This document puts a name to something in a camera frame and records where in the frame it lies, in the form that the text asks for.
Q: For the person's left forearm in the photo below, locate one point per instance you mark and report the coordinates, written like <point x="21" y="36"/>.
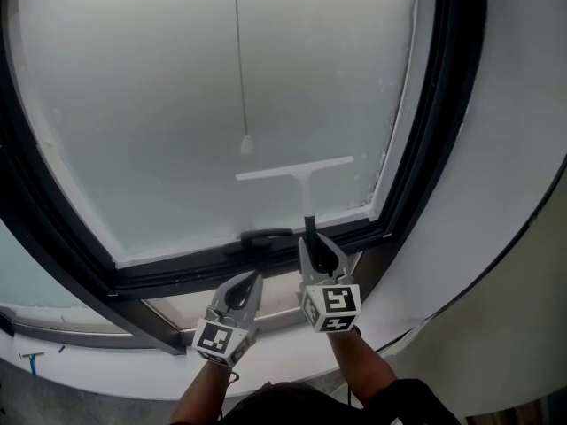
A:
<point x="199" y="392"/>

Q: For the clear window pane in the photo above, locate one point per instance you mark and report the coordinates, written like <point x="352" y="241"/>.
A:
<point x="281" y="290"/>
<point x="66" y="321"/>

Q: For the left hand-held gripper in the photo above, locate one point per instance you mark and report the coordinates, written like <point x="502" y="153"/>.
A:
<point x="212" y="339"/>

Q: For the wooden cabinet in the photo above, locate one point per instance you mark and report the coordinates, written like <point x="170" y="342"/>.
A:
<point x="500" y="414"/>

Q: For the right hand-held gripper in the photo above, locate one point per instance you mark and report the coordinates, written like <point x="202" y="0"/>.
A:
<point x="339" y="301"/>

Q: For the person's black shirt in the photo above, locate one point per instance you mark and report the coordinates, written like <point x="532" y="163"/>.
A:
<point x="288" y="405"/>

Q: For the small blue squeegee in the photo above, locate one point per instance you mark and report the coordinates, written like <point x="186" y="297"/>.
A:
<point x="32" y="363"/>

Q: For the person's right forearm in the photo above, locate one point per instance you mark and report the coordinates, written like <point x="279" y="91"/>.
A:
<point x="359" y="365"/>

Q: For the frosted window glass pane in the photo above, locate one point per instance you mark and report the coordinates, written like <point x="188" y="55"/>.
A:
<point x="155" y="126"/>

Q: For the black window frame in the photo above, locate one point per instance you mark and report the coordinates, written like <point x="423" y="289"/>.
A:
<point x="443" y="104"/>

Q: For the wide frosted window pane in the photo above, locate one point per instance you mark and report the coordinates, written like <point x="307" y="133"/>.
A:
<point x="26" y="277"/>

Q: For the white window sill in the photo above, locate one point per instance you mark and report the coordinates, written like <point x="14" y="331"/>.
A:
<point x="111" y="370"/>

